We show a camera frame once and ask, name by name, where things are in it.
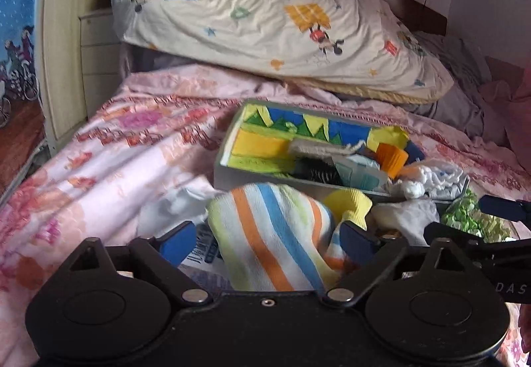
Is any orange sock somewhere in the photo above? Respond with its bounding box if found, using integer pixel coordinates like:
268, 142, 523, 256
375, 143, 409, 179

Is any grey bedding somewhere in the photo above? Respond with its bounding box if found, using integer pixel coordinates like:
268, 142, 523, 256
409, 31, 511, 143

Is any striped towel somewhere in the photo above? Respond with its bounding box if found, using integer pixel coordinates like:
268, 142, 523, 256
206, 182, 345, 293

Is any white printed packet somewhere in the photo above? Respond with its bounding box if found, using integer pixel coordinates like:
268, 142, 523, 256
183, 222, 233, 294

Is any grey box with colourful lining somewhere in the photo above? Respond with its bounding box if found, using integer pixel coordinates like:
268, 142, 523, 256
213, 99, 471, 202

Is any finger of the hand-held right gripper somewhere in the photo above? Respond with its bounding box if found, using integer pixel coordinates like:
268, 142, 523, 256
424, 222, 494, 260
477, 195, 531, 222

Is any teal grey cloth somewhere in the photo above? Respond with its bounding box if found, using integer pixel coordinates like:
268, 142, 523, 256
332, 155, 389, 191

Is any yellow cloth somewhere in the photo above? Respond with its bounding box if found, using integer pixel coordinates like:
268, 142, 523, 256
367, 126, 410, 152

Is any white printed baby cloth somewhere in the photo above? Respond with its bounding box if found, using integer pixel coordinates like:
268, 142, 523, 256
390, 161, 466, 200

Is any beige wooden cabinet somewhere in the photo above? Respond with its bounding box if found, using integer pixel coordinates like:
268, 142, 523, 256
35, 0, 125, 152

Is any yellow sock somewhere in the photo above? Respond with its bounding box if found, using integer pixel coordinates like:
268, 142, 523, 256
324, 189, 373, 229

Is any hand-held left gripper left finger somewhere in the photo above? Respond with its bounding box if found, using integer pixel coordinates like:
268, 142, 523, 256
62, 221, 208, 307

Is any pink floral bedsheet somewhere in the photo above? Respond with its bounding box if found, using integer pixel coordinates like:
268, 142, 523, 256
0, 64, 531, 367

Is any grey white sock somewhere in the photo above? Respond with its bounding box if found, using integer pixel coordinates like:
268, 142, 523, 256
288, 138, 370, 159

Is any cartoon print pillow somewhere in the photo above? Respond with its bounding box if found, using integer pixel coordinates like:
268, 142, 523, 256
111, 0, 455, 104

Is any black cloth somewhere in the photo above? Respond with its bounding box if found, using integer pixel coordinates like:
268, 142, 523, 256
296, 157, 343, 186

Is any blue cloth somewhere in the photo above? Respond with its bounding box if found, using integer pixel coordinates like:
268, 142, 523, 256
404, 140, 424, 163

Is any green patterned sock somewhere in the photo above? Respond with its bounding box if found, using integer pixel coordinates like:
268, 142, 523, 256
440, 188, 515, 243

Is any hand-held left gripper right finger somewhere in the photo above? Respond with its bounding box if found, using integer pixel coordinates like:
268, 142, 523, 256
326, 221, 478, 305

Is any wooden headboard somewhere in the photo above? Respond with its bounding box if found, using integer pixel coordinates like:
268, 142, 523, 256
379, 0, 523, 77

